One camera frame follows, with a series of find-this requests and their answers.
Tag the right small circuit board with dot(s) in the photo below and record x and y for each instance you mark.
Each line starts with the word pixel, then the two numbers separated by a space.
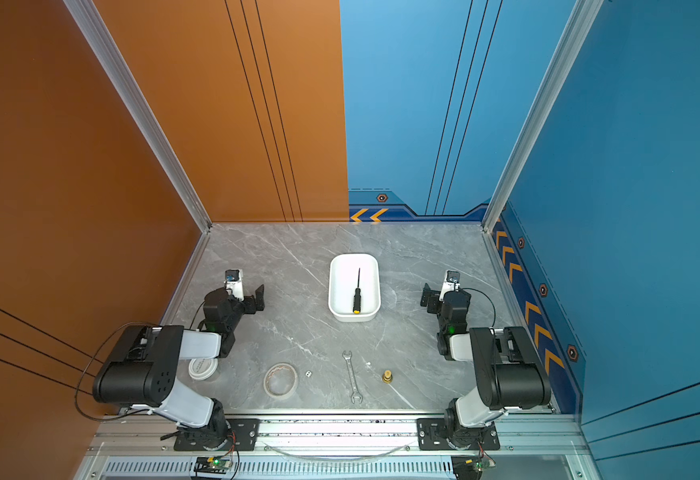
pixel 471 467

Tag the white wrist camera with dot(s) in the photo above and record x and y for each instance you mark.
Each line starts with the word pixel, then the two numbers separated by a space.
pixel 234 284
pixel 451 283

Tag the white tape roll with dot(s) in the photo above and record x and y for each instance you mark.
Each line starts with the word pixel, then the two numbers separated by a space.
pixel 203 369

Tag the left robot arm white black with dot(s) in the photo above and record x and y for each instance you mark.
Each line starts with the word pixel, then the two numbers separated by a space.
pixel 141 372

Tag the white plastic bin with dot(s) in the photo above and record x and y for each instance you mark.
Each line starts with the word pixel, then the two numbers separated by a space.
pixel 342 283

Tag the left green circuit board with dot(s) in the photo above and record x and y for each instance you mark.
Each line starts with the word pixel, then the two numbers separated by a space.
pixel 213 467

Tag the silver open-end wrench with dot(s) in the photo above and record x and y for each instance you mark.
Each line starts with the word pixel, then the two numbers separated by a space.
pixel 356 396

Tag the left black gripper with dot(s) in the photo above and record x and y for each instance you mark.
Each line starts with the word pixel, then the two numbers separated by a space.
pixel 259 298

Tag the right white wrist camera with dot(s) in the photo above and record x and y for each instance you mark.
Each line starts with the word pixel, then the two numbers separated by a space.
pixel 451 283

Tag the black yellow screwdriver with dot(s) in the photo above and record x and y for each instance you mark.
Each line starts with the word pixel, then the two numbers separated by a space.
pixel 357 299

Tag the aluminium corner post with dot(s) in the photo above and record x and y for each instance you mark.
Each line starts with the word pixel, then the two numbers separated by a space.
pixel 92 25
pixel 577 28

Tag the clear tape roll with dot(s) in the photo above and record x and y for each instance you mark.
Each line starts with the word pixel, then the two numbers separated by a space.
pixel 281 381

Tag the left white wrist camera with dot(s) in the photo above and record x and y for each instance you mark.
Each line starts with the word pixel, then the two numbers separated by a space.
pixel 234 284

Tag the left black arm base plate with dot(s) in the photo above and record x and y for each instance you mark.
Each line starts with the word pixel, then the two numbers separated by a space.
pixel 241 435

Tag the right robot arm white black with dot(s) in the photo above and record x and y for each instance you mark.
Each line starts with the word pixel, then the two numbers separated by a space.
pixel 508 375

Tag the left aluminium corner post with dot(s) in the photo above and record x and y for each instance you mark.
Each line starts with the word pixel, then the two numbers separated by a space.
pixel 92 25

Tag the right aluminium corner post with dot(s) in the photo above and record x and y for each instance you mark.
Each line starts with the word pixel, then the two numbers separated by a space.
pixel 577 28

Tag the aluminium front rail frame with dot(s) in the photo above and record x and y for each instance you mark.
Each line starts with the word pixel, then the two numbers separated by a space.
pixel 342 444

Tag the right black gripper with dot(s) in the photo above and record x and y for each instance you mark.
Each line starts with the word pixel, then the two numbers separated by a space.
pixel 434 297

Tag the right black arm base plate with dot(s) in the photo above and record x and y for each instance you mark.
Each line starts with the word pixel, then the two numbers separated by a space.
pixel 436 434

